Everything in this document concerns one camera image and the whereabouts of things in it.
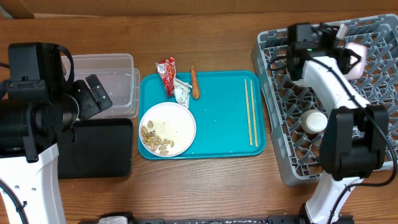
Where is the crumpled white tissue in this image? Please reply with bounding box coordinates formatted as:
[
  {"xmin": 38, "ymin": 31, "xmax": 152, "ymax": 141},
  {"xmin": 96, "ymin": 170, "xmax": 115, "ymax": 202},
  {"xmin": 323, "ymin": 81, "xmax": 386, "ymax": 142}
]
[{"xmin": 174, "ymin": 78, "xmax": 192, "ymax": 109}]

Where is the left wooden chopstick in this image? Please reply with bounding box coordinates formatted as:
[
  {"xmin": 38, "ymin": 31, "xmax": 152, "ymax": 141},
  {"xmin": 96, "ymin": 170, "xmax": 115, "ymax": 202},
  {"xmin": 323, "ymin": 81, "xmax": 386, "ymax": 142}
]
[{"xmin": 244, "ymin": 79, "xmax": 253, "ymax": 146}]

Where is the wooden chopstick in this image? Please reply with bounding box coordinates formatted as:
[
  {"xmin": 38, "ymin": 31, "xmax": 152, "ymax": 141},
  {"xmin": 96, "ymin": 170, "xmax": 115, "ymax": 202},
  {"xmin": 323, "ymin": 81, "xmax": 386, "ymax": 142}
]
[
  {"xmin": 244, "ymin": 79, "xmax": 253, "ymax": 146},
  {"xmin": 250, "ymin": 80, "xmax": 258, "ymax": 147}
]

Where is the white bowl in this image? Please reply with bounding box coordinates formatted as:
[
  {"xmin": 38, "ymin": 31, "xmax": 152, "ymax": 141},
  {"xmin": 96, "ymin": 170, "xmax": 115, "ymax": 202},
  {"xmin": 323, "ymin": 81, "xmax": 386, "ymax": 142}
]
[{"xmin": 286, "ymin": 70, "xmax": 308, "ymax": 88}]

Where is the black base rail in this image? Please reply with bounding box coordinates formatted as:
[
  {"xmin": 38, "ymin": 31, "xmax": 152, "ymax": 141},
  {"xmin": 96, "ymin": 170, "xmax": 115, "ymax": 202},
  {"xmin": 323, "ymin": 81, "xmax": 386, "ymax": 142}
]
[{"xmin": 79, "ymin": 212, "xmax": 309, "ymax": 224}]

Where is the large white plate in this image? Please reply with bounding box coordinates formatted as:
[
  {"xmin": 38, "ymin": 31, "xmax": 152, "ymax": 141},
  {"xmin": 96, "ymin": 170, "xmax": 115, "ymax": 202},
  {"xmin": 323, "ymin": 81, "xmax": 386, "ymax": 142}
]
[{"xmin": 139, "ymin": 102, "xmax": 197, "ymax": 159}]

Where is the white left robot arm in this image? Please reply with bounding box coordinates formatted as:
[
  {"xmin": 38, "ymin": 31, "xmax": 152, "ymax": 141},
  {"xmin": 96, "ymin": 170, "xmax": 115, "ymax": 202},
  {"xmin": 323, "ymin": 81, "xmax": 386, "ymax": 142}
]
[{"xmin": 1, "ymin": 42, "xmax": 112, "ymax": 223}]

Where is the peanut pile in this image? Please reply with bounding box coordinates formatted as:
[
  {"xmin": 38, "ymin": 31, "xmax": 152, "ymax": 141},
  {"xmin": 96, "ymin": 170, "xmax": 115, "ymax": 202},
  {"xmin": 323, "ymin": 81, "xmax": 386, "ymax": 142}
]
[{"xmin": 139, "ymin": 120, "xmax": 177, "ymax": 156}]

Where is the red snack wrapper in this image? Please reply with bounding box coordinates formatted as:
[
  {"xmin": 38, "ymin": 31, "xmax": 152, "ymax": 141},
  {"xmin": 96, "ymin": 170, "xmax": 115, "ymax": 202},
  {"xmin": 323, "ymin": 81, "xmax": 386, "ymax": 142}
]
[{"xmin": 155, "ymin": 57, "xmax": 176, "ymax": 97}]

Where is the clear plastic bin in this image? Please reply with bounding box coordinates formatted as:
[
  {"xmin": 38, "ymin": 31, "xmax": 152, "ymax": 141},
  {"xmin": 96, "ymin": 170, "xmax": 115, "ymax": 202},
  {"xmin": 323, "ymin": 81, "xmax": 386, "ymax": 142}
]
[{"xmin": 73, "ymin": 54, "xmax": 140, "ymax": 119}]

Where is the grey dishwasher rack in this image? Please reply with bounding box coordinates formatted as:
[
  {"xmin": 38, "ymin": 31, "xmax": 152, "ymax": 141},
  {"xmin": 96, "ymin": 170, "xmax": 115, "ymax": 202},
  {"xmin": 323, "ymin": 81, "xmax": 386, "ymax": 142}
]
[{"xmin": 251, "ymin": 14, "xmax": 397, "ymax": 186}]

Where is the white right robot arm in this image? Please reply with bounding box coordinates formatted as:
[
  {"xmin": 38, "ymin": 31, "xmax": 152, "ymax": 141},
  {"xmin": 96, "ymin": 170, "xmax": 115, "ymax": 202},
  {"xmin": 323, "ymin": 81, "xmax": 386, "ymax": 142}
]
[{"xmin": 282, "ymin": 23, "xmax": 397, "ymax": 223}]

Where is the black plastic tray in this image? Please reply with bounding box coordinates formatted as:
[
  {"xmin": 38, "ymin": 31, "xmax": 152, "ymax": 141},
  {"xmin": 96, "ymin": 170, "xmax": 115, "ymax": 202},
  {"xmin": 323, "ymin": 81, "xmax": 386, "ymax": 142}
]
[{"xmin": 58, "ymin": 118, "xmax": 133, "ymax": 179}]

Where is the small pink plate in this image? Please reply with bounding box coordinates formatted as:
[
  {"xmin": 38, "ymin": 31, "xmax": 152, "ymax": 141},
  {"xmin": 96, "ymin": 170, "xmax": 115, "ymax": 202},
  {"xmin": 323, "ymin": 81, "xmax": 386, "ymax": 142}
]
[{"xmin": 343, "ymin": 42, "xmax": 368, "ymax": 79}]

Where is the orange carrot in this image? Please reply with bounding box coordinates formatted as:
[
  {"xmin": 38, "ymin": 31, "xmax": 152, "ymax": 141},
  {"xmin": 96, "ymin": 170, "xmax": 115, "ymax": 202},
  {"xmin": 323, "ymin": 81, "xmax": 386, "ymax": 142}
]
[{"xmin": 190, "ymin": 65, "xmax": 201, "ymax": 100}]

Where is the small white cup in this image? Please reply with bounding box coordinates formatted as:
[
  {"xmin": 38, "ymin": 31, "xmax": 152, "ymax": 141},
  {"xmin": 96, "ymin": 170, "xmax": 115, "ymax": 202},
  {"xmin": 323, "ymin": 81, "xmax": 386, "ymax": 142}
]
[{"xmin": 300, "ymin": 110, "xmax": 328, "ymax": 134}]

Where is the right wooden chopstick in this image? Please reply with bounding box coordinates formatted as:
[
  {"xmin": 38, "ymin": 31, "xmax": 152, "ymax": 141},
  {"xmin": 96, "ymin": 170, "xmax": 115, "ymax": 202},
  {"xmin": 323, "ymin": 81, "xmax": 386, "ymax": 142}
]
[{"xmin": 250, "ymin": 80, "xmax": 258, "ymax": 147}]

